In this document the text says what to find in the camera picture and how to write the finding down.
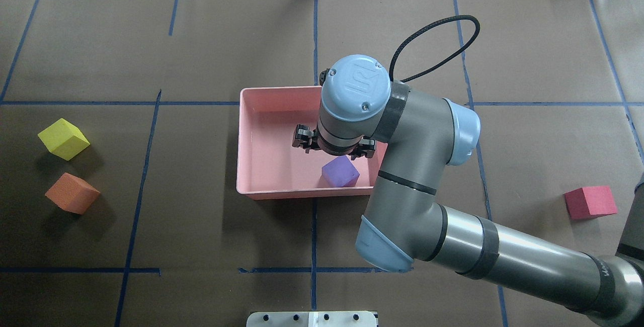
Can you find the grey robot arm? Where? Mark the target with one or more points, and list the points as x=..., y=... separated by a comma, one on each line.
x=361, y=104

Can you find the yellow foam block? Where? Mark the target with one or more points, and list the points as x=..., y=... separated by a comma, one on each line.
x=63, y=139

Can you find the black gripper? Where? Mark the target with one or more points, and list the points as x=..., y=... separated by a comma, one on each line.
x=304, y=139

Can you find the orange foam block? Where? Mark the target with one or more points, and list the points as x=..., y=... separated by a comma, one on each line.
x=72, y=194

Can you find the purple foam block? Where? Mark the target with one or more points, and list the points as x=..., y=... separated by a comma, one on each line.
x=340, y=173

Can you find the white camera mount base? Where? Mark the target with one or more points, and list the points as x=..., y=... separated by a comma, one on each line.
x=313, y=318

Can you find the red foam block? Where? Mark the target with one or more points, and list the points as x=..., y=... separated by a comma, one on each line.
x=590, y=203

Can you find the pink plastic bin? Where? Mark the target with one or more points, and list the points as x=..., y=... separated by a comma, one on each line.
x=269, y=167

